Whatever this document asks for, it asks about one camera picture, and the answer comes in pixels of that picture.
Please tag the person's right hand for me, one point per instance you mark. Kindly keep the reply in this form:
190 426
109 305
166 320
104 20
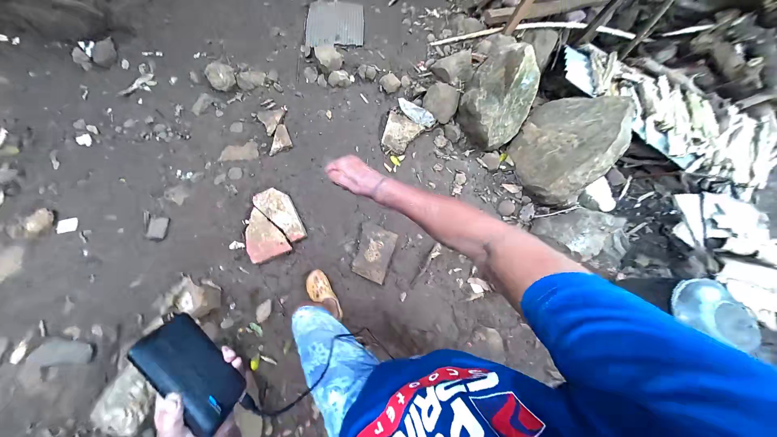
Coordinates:
359 177

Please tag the person's left hand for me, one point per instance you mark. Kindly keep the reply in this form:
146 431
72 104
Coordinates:
169 416

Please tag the person's left fingers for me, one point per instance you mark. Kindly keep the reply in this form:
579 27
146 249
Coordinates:
232 357

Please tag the person's right fingers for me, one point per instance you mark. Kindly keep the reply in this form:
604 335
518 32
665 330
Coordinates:
337 170

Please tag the black rectangular device case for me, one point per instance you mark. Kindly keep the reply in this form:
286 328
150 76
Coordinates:
187 371

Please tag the person's right forearm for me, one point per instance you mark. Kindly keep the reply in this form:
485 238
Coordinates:
437 213

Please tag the yellow leaf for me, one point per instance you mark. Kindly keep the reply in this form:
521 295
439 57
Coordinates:
254 363

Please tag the green leaf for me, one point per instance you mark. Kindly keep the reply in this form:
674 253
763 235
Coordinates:
255 329

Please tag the small oval stone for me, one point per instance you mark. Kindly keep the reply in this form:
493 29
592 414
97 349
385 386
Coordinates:
263 311

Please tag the yellow-green leaf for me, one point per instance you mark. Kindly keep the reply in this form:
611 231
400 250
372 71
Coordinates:
396 161

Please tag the small triangular tile shard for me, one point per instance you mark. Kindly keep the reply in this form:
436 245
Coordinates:
280 141

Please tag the jagged tan rock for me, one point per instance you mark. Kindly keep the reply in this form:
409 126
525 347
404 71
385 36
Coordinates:
194 297

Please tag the pale pointed broken tile piece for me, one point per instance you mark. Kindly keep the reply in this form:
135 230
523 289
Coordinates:
280 212

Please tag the square beige stone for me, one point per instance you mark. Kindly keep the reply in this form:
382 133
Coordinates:
399 133

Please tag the small brown broken tile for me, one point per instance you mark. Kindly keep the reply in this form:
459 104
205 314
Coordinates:
271 120

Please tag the small pale rock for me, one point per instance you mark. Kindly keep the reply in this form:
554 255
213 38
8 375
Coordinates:
339 79

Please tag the brown rectangular slab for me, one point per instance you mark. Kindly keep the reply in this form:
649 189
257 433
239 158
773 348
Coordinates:
374 253

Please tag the person's legs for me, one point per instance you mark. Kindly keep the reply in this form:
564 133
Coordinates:
328 352

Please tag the silver plastic wrapper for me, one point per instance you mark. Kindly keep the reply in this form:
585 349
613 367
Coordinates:
417 113

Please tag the flat tan stone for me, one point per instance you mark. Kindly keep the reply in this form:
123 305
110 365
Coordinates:
239 152

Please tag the small brown rock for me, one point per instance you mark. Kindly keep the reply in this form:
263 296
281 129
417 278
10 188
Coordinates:
390 83

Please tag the red-edged broken tile piece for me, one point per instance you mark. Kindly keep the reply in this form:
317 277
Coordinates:
265 241

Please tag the pale rounded rock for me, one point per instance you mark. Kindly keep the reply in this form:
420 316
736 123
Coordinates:
328 57

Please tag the large pale rock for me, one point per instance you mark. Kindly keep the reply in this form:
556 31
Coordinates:
124 400

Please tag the round grey rock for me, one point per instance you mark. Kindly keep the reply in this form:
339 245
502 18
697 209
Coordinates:
441 102

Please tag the small grey-brown rock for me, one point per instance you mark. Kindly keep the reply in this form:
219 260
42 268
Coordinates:
250 80

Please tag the grey corrugated sheet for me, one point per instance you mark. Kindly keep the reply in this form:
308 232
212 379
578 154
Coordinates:
334 23

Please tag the small grey block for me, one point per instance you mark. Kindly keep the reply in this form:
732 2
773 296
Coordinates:
158 228

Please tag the round light rock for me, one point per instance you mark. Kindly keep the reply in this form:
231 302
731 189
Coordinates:
220 76

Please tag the angular grey rock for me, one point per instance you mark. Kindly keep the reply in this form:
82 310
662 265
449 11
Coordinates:
453 67

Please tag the flat slate-grey stone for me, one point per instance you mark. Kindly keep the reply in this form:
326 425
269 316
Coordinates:
59 352

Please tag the tall greenish boulder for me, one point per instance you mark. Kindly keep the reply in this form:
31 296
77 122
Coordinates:
499 91

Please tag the white flat piece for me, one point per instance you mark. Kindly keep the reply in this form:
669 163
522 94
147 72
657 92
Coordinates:
67 225

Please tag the large rounded boulder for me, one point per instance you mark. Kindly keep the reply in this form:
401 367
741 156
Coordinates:
570 145

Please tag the blurred tan rock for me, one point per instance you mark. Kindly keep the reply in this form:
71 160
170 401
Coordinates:
40 222

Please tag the long pale stick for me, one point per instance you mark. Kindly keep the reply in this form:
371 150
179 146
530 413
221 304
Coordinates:
534 25

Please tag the flat grey boulder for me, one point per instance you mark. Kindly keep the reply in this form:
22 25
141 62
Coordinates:
576 230

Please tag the dark grey rock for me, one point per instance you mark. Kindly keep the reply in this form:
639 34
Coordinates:
104 53

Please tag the white stone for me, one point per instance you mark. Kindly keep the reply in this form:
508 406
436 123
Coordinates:
601 194

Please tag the person's body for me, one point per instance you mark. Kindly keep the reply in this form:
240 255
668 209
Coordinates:
613 352

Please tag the pile of metal scraps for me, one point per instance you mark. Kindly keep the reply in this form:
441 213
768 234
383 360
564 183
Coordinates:
674 115

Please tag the clear plastic container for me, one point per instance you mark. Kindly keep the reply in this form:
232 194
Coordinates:
715 312

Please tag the brown wooden post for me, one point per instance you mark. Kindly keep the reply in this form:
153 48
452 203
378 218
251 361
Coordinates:
519 15

